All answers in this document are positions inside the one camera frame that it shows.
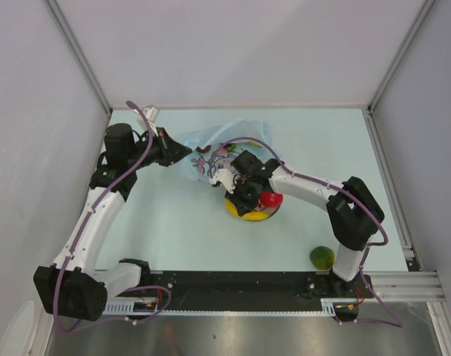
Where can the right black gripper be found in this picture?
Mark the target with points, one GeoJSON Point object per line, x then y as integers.
{"type": "Point", "coordinates": [243, 206]}

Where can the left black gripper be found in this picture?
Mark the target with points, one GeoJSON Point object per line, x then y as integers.
{"type": "Point", "coordinates": [170, 151]}

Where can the red fake pepper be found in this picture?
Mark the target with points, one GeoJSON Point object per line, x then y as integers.
{"type": "Point", "coordinates": [271, 199]}

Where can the yellow fake banana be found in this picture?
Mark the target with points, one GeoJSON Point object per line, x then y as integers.
{"type": "Point", "coordinates": [253, 216]}

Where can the light blue plastic bag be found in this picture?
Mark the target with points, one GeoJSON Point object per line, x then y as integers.
{"type": "Point", "coordinates": [199, 167]}

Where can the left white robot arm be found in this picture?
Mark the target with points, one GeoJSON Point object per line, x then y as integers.
{"type": "Point", "coordinates": [109, 189]}

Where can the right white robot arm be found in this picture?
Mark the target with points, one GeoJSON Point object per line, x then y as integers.
{"type": "Point", "coordinates": [353, 212]}

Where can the dark brown fake fruit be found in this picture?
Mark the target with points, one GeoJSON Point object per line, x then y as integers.
{"type": "Point", "coordinates": [204, 150]}

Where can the small green fake fruit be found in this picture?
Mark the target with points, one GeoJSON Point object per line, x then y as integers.
{"type": "Point", "coordinates": [231, 147]}

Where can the white plate with red characters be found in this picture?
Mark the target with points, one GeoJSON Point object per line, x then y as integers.
{"type": "Point", "coordinates": [260, 207]}

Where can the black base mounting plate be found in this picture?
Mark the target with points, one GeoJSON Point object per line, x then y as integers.
{"type": "Point", "coordinates": [309, 285]}

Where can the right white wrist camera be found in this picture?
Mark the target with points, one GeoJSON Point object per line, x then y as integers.
{"type": "Point", "coordinates": [225, 178]}

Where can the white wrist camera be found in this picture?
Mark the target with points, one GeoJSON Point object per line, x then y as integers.
{"type": "Point", "coordinates": [225, 178]}
{"type": "Point", "coordinates": [150, 113]}

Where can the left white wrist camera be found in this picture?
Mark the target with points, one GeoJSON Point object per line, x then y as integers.
{"type": "Point", "coordinates": [150, 113]}

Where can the white slotted cable duct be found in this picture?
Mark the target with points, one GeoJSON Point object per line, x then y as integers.
{"type": "Point", "coordinates": [292, 306]}

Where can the left aluminium corner post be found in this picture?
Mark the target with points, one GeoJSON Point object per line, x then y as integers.
{"type": "Point", "coordinates": [67, 33]}

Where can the aluminium corner post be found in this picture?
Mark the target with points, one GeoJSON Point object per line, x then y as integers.
{"type": "Point", "coordinates": [67, 33]}
{"type": "Point", "coordinates": [403, 49]}

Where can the aluminium frame front rail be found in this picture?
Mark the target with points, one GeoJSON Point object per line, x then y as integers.
{"type": "Point", "coordinates": [396, 285]}

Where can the right aluminium corner post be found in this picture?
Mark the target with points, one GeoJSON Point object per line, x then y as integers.
{"type": "Point", "coordinates": [403, 49]}

